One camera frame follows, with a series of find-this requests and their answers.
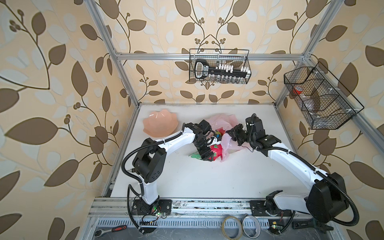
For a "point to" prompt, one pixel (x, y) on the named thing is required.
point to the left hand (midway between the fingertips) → (209, 152)
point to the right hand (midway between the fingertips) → (225, 131)
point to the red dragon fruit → (217, 151)
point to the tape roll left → (240, 225)
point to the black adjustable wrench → (312, 224)
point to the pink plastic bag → (228, 144)
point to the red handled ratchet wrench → (99, 233)
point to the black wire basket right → (324, 102)
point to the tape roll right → (251, 226)
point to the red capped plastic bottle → (297, 90)
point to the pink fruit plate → (160, 124)
